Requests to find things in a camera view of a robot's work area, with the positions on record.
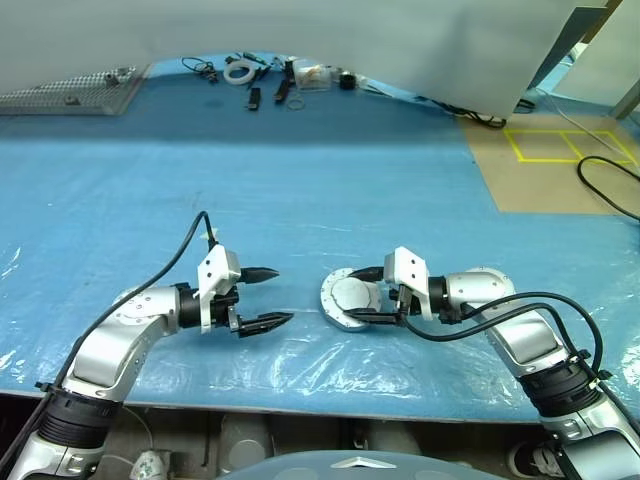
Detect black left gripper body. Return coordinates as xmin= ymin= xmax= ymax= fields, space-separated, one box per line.
xmin=212 ymin=284 xmax=242 ymax=332

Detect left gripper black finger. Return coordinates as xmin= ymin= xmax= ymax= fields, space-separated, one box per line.
xmin=233 ymin=312 xmax=296 ymax=339
xmin=239 ymin=266 xmax=281 ymax=287

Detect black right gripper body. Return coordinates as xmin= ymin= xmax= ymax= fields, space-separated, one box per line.
xmin=387 ymin=282 xmax=417 ymax=320

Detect grey finned motor lid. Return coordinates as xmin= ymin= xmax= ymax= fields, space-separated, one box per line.
xmin=319 ymin=266 xmax=384 ymax=326

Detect blue plastic table sheet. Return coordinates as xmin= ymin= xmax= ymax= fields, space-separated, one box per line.
xmin=0 ymin=55 xmax=640 ymax=421

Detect grey rounded shape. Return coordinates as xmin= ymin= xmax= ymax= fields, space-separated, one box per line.
xmin=371 ymin=423 xmax=427 ymax=459
xmin=219 ymin=414 xmax=274 ymax=459

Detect grey robot torso with emblem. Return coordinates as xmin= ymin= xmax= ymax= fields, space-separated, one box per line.
xmin=214 ymin=449 xmax=482 ymax=480

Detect white green small device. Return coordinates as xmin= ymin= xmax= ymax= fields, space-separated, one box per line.
xmin=130 ymin=449 xmax=174 ymax=480

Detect long black tool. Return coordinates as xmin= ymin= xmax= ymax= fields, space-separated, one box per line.
xmin=272 ymin=59 xmax=294 ymax=106

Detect black tweezers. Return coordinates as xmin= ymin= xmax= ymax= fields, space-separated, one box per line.
xmin=246 ymin=66 xmax=272 ymax=92

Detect clear plastic box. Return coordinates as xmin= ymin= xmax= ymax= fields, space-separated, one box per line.
xmin=293 ymin=60 xmax=334 ymax=92

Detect white sneaker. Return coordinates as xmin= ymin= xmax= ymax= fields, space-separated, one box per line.
xmin=509 ymin=439 xmax=567 ymax=479

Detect silver metal fixture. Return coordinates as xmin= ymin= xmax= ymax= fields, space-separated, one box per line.
xmin=104 ymin=65 xmax=137 ymax=87

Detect white backdrop sheet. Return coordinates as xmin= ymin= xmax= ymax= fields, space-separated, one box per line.
xmin=0 ymin=0 xmax=587 ymax=121

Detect perforated metal plate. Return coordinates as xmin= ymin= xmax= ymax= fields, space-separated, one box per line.
xmin=0 ymin=63 xmax=152 ymax=118

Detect white board panel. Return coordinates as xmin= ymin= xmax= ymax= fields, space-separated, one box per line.
xmin=553 ymin=0 xmax=640 ymax=104

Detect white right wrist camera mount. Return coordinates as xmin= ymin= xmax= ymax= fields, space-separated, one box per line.
xmin=382 ymin=245 xmax=432 ymax=320

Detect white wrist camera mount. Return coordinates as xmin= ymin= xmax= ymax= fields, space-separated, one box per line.
xmin=382 ymin=245 xmax=432 ymax=320
xmin=196 ymin=244 xmax=242 ymax=336

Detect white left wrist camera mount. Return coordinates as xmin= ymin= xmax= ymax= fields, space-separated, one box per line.
xmin=196 ymin=244 xmax=242 ymax=336

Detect black cable under backdrop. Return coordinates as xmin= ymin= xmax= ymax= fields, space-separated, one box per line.
xmin=363 ymin=81 xmax=509 ymax=131

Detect white tape ring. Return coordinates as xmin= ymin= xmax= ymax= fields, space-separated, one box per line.
xmin=222 ymin=60 xmax=257 ymax=87

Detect black tangled cable bundle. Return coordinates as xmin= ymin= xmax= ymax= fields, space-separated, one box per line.
xmin=180 ymin=55 xmax=221 ymax=84

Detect thick black floor cable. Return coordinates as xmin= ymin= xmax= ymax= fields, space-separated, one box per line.
xmin=575 ymin=155 xmax=640 ymax=222

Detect thin white floor cable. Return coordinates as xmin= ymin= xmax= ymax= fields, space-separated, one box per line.
xmin=546 ymin=91 xmax=640 ymax=152

